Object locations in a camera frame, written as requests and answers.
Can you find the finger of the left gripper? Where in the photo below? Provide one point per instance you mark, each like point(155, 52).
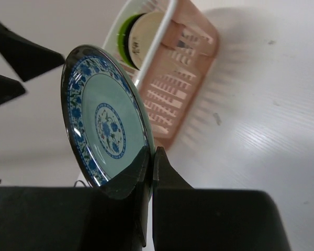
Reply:
point(10, 89)
point(27, 59)

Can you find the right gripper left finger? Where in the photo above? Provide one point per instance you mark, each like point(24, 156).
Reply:
point(110, 217)

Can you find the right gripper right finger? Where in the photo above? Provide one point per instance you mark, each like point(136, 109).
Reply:
point(185, 218)

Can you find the green plate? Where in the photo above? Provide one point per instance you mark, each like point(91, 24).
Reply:
point(121, 39)

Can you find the blue floral plate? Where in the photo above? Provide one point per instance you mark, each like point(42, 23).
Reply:
point(105, 119)

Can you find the cream plate black mark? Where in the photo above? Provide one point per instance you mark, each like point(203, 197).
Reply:
point(141, 35)

